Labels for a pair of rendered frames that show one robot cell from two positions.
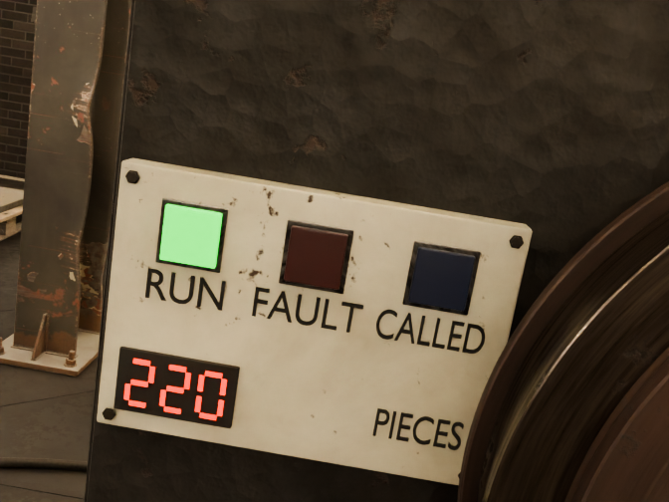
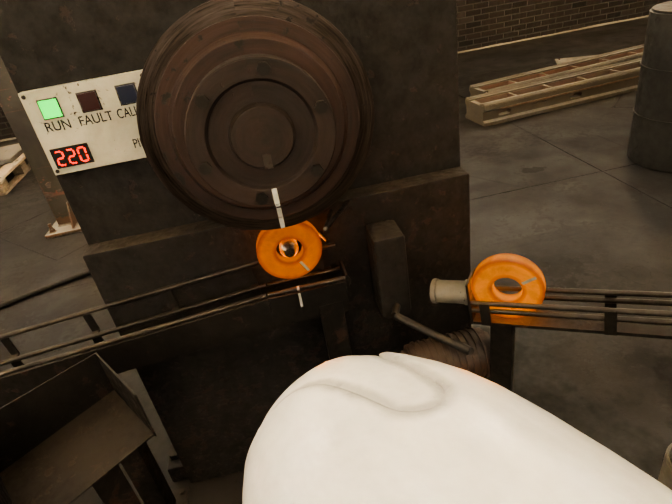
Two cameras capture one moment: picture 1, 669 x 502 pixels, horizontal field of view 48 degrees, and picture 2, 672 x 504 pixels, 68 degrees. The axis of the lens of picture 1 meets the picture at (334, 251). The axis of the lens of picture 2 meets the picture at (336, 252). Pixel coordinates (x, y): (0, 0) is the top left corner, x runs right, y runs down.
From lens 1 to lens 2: 0.76 m
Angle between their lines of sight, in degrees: 18
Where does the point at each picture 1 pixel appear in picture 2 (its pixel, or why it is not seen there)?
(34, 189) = (22, 135)
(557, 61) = (127, 15)
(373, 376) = (125, 130)
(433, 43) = (89, 23)
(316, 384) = (111, 139)
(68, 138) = not seen: hidden behind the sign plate
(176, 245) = (47, 113)
